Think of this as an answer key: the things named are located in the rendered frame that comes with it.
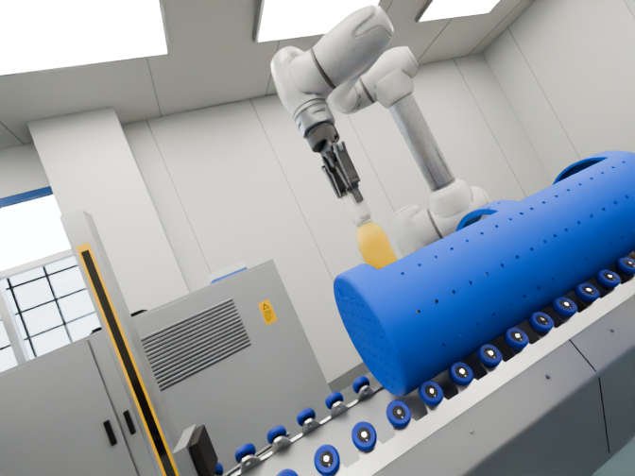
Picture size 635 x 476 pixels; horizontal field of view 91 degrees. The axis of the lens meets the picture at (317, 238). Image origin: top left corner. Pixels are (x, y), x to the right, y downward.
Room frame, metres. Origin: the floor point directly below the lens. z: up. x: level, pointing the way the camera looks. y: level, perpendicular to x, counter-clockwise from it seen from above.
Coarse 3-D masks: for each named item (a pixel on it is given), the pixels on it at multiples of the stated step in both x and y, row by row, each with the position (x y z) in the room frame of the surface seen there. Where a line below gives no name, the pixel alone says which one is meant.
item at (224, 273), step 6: (234, 264) 2.11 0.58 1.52; (240, 264) 2.13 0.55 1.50; (222, 270) 2.07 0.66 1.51; (228, 270) 2.09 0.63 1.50; (234, 270) 2.11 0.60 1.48; (240, 270) 2.12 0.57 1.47; (210, 276) 2.04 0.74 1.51; (216, 276) 2.04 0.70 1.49; (222, 276) 2.06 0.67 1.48; (228, 276) 2.08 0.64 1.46; (210, 282) 2.12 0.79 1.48
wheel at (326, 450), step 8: (320, 448) 0.57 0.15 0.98; (328, 448) 0.57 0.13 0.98; (320, 456) 0.56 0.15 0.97; (328, 456) 0.56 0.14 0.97; (336, 456) 0.56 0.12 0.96; (320, 464) 0.56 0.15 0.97; (328, 464) 0.56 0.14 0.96; (336, 464) 0.56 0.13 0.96; (320, 472) 0.55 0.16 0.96; (328, 472) 0.55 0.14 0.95
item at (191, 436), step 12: (192, 432) 0.62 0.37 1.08; (204, 432) 0.64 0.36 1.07; (180, 444) 0.58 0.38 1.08; (192, 444) 0.57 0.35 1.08; (204, 444) 0.61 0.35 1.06; (180, 456) 0.56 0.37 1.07; (192, 456) 0.57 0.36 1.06; (204, 456) 0.58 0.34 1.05; (216, 456) 0.65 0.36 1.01; (180, 468) 0.56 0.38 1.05; (192, 468) 0.56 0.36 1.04; (204, 468) 0.57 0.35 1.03
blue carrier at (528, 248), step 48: (576, 192) 0.76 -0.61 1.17; (624, 192) 0.77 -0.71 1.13; (480, 240) 0.68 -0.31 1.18; (528, 240) 0.68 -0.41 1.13; (576, 240) 0.71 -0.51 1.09; (624, 240) 0.76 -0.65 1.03; (336, 288) 0.75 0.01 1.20; (384, 288) 0.62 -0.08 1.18; (432, 288) 0.62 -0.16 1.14; (480, 288) 0.63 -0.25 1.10; (528, 288) 0.67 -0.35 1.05; (384, 336) 0.60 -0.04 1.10; (432, 336) 0.60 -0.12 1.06; (480, 336) 0.65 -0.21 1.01; (384, 384) 0.73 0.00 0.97
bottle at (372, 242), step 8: (360, 224) 0.72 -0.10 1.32; (368, 224) 0.72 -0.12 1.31; (376, 224) 0.72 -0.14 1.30; (360, 232) 0.72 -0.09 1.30; (368, 232) 0.71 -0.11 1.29; (376, 232) 0.71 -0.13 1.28; (384, 232) 0.72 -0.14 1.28; (360, 240) 0.72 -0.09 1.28; (368, 240) 0.71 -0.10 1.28; (376, 240) 0.70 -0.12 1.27; (384, 240) 0.71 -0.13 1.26; (360, 248) 0.73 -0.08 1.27; (368, 248) 0.71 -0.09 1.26; (376, 248) 0.70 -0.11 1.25; (384, 248) 0.71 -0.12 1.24; (368, 256) 0.72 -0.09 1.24; (376, 256) 0.70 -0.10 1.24; (384, 256) 0.70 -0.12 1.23; (392, 256) 0.71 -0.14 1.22; (376, 264) 0.71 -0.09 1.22; (384, 264) 0.70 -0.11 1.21
